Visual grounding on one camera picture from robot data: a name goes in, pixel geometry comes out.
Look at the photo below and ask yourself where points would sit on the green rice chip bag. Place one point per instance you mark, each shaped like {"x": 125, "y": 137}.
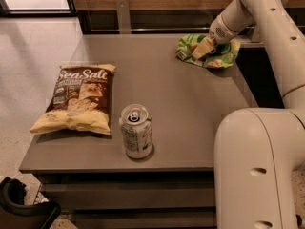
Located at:
{"x": 224, "y": 57}

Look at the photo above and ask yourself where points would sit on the sea salt chip bag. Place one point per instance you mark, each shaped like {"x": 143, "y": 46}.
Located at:
{"x": 81, "y": 100}

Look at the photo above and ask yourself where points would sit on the grey drawer cabinet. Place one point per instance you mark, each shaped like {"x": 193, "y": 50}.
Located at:
{"x": 90, "y": 175}

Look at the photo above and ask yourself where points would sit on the white soda can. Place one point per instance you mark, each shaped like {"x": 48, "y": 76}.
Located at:
{"x": 136, "y": 128}

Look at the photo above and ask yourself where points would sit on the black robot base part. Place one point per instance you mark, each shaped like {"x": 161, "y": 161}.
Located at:
{"x": 14, "y": 214}

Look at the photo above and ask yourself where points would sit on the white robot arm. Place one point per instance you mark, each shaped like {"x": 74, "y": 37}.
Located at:
{"x": 256, "y": 150}

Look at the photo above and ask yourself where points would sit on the left metal bracket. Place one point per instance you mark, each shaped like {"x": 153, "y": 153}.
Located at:
{"x": 123, "y": 16}

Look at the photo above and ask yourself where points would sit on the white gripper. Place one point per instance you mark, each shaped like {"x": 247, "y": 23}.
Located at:
{"x": 219, "y": 32}

